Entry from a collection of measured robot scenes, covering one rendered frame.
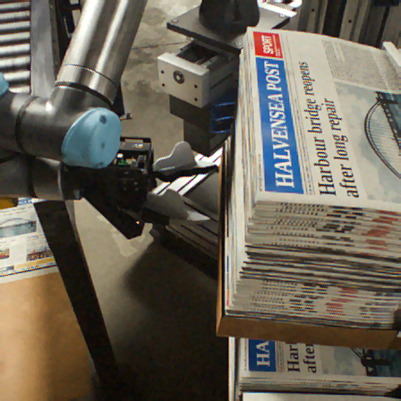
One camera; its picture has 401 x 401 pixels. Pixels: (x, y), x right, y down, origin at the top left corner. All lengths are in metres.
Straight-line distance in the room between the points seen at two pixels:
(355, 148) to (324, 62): 0.14
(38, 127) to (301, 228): 0.34
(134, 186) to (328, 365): 0.34
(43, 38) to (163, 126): 1.10
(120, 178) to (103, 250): 1.11
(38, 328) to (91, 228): 0.43
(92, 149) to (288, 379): 0.34
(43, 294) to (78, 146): 1.14
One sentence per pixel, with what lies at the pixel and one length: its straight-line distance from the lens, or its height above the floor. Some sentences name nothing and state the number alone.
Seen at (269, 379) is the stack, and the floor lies 0.82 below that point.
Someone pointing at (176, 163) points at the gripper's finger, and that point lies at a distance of 0.71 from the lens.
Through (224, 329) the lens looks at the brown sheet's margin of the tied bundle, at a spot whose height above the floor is 0.87.
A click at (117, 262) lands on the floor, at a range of 1.69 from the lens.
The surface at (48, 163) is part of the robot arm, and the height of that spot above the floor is 0.90.
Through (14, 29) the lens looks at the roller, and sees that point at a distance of 1.35.
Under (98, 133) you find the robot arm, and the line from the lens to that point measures 0.56.
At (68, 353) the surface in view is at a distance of 1.54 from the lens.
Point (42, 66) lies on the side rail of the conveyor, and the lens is 1.14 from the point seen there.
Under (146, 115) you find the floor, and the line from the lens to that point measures 2.33.
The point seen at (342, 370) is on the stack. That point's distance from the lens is 0.57.
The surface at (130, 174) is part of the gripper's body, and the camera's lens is 0.64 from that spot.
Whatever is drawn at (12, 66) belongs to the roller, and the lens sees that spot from 1.17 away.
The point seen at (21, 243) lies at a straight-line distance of 1.83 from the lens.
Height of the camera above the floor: 1.33
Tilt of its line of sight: 46 degrees down
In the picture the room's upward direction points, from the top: straight up
